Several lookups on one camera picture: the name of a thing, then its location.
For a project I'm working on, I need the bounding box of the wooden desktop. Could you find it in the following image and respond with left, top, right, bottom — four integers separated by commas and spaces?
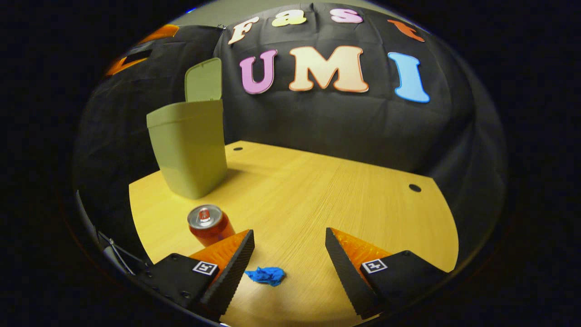
128, 140, 460, 327

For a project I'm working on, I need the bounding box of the blue paper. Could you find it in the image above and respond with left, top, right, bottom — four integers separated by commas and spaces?
244, 266, 286, 287

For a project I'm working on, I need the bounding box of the black backdrop cloth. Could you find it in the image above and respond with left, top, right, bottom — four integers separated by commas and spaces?
73, 2, 508, 273

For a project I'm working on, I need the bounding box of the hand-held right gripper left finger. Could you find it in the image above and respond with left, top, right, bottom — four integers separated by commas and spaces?
136, 229, 256, 321

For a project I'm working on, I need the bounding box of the green desktop garbage bin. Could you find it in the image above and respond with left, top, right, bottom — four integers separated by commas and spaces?
146, 57, 228, 200

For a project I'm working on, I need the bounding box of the red pop can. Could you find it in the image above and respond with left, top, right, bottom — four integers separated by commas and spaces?
187, 204, 236, 248

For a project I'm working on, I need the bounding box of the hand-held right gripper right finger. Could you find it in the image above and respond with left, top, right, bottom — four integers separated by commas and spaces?
325, 227, 450, 320

